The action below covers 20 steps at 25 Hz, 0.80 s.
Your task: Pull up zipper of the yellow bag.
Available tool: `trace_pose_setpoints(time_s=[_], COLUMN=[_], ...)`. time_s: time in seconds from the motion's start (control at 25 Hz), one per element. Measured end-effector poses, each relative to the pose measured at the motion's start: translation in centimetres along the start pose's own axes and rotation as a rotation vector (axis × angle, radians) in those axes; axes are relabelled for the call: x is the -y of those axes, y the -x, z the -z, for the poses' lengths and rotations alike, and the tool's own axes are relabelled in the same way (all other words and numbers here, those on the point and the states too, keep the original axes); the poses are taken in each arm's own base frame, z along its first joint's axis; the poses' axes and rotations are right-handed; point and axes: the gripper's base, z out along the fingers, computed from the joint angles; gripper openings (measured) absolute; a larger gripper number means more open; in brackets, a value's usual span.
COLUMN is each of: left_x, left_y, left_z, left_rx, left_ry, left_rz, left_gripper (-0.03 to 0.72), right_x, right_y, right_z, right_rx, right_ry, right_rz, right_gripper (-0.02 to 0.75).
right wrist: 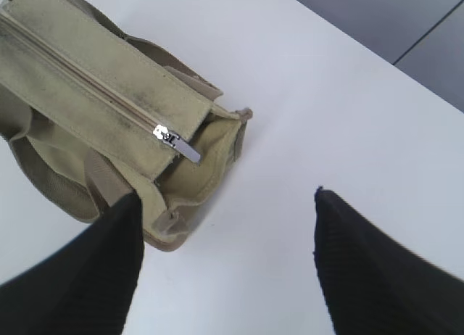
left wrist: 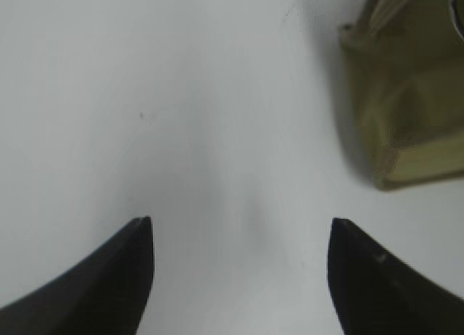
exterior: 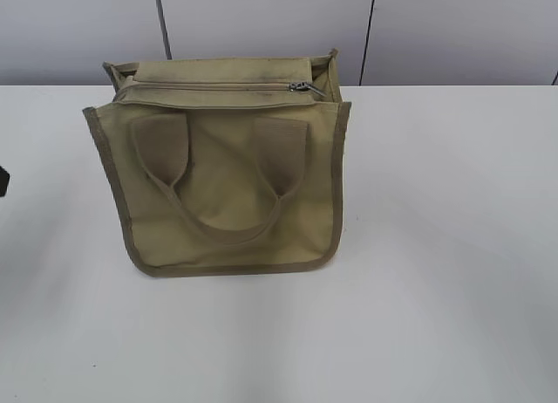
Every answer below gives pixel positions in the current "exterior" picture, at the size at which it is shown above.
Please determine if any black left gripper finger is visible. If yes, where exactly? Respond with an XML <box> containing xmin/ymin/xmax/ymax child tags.
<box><xmin>0</xmin><ymin>167</ymin><xmax>10</xmax><ymax>197</ymax></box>

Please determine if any yellow canvas tote bag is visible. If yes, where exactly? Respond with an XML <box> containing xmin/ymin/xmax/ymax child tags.
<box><xmin>84</xmin><ymin>52</ymin><xmax>350</xmax><ymax>277</ymax></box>

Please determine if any silver zipper pull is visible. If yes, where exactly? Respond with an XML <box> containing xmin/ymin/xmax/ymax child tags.
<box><xmin>288</xmin><ymin>81</ymin><xmax>326</xmax><ymax>99</ymax></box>

